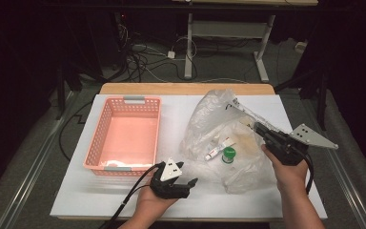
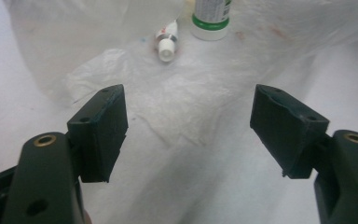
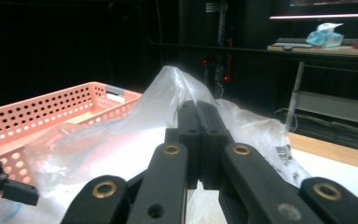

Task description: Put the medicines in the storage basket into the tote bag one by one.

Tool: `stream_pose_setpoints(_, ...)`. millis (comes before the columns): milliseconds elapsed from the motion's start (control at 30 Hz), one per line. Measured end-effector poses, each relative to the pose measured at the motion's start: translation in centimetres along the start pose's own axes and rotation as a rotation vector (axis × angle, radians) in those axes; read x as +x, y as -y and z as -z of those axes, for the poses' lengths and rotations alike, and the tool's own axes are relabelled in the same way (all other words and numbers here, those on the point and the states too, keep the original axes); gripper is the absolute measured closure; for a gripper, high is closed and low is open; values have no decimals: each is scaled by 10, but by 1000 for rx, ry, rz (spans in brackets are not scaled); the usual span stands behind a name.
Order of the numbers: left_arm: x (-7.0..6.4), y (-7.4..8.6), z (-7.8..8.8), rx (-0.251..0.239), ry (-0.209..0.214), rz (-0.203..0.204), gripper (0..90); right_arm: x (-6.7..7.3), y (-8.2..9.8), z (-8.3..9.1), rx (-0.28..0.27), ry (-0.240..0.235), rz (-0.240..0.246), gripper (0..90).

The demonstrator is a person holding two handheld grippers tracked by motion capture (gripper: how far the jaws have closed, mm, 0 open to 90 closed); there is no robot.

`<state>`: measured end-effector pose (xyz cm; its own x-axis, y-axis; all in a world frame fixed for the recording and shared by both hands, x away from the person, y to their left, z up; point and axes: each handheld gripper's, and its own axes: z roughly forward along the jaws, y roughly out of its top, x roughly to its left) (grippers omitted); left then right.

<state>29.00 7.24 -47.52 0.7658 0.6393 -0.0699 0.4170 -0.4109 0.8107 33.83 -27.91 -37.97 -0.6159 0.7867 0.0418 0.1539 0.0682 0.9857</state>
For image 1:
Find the person's right hand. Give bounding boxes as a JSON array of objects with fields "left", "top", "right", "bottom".
[{"left": 260, "top": 144, "right": 310, "bottom": 196}]

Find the white board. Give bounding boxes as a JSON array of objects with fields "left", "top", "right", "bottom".
[{"left": 50, "top": 94, "right": 328, "bottom": 220}]

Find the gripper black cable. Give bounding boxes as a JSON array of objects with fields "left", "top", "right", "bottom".
[
  {"left": 99, "top": 162, "right": 164, "bottom": 229},
  {"left": 302, "top": 154, "right": 315, "bottom": 196}
]

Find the person's left hand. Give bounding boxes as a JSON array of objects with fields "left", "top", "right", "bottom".
[{"left": 135, "top": 187, "right": 179, "bottom": 220}]

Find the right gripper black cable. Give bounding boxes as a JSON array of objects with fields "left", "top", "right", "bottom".
[{"left": 302, "top": 154, "right": 315, "bottom": 196}]

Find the small white box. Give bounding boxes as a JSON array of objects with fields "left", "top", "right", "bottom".
[{"left": 295, "top": 41, "right": 309, "bottom": 54}]

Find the black floor cable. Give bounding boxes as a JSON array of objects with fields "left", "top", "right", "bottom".
[{"left": 58, "top": 99, "right": 93, "bottom": 162}]

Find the metal floor rail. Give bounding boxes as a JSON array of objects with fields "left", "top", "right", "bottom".
[
  {"left": 2, "top": 91, "right": 79, "bottom": 229},
  {"left": 300, "top": 94, "right": 366, "bottom": 229}
]

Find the tangle of black cables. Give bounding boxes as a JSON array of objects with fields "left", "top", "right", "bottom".
[{"left": 116, "top": 23, "right": 198, "bottom": 84}]

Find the white desk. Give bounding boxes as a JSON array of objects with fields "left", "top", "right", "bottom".
[{"left": 171, "top": 0, "right": 319, "bottom": 84}]

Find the black metal stand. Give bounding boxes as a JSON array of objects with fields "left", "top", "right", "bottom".
[
  {"left": 54, "top": 61, "right": 84, "bottom": 121},
  {"left": 274, "top": 65, "right": 329, "bottom": 132}
]

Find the green-capped small bottle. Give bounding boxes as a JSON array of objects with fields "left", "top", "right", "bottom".
[{"left": 221, "top": 146, "right": 237, "bottom": 165}]

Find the white ointment tube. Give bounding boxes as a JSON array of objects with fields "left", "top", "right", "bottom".
[{"left": 204, "top": 136, "right": 236, "bottom": 161}]

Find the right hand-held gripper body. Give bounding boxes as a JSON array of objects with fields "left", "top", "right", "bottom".
[{"left": 263, "top": 123, "right": 339, "bottom": 167}]

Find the pink plastic basket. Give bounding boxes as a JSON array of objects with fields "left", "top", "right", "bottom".
[{"left": 83, "top": 95, "right": 162, "bottom": 177}]

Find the clear plastic bag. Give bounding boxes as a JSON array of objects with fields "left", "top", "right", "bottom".
[{"left": 180, "top": 89, "right": 288, "bottom": 196}]

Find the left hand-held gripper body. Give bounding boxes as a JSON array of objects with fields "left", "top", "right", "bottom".
[{"left": 149, "top": 157, "right": 192, "bottom": 200}]

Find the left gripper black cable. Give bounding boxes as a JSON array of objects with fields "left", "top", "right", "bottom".
[{"left": 99, "top": 162, "right": 164, "bottom": 229}]

